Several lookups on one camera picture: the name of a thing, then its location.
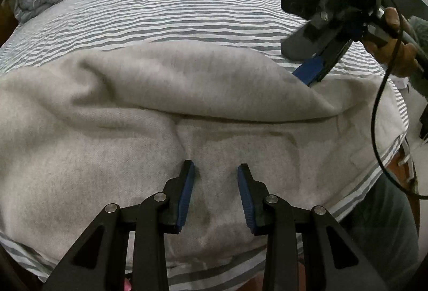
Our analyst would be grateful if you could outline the grey white striped bed sheet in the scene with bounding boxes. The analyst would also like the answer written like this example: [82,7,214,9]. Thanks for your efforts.
[0,0,411,291]

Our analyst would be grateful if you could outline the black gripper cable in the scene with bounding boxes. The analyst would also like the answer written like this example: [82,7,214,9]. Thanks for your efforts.
[370,0,428,201]

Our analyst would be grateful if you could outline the person's right hand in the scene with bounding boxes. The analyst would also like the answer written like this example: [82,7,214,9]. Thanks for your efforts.
[362,7,418,77]

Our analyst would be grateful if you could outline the dark green right sleeve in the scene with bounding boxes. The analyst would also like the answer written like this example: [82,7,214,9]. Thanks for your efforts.
[408,16,428,98]

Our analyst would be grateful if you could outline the light grey fleece pants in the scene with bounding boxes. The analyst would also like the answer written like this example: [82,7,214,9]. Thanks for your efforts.
[1,41,405,264]

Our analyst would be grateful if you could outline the person's teal trouser leg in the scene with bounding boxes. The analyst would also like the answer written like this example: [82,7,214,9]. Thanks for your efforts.
[340,174,419,290]

